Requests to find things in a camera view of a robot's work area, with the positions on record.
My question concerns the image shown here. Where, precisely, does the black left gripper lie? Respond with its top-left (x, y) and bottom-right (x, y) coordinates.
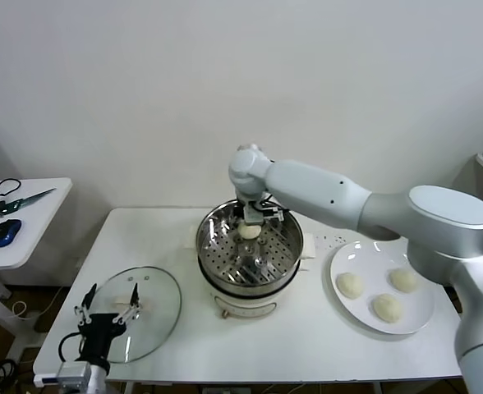
top-left (74, 282), bottom-right (142, 363)

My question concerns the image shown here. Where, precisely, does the round glass pot lid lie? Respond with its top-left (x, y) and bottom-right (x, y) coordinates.
top-left (80, 266), bottom-right (184, 365)

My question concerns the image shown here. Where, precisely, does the white steamed baozi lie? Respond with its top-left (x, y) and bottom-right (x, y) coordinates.
top-left (371, 293), bottom-right (404, 323)
top-left (389, 268), bottom-right (419, 294)
top-left (237, 222), bottom-right (262, 241)
top-left (335, 272), bottom-right (366, 300)

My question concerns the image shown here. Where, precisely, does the perforated steel steamer basket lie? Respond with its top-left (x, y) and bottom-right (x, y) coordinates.
top-left (195, 198), bottom-right (303, 297)

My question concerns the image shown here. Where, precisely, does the small white side table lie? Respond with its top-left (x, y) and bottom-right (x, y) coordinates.
top-left (0, 176), bottom-right (73, 362)

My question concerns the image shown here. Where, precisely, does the blue computer mouse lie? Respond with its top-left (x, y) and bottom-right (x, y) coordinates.
top-left (0, 218), bottom-right (22, 248)

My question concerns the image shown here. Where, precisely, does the large white round plate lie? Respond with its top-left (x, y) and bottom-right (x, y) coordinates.
top-left (329, 241), bottom-right (435, 336)

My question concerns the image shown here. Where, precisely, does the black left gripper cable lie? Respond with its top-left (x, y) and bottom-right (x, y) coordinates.
top-left (58, 330), bottom-right (85, 363)

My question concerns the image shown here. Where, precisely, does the white floor cable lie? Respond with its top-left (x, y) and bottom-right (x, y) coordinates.
top-left (11, 286), bottom-right (68, 325)

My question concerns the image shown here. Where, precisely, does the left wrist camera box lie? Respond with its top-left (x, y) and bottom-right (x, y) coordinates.
top-left (34, 373), bottom-right (62, 387)

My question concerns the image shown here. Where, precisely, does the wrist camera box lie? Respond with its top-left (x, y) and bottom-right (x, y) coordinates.
top-left (34, 373), bottom-right (62, 387)
top-left (261, 207), bottom-right (286, 223)

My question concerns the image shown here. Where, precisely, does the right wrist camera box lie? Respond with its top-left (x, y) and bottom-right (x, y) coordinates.
top-left (261, 207), bottom-right (286, 223)

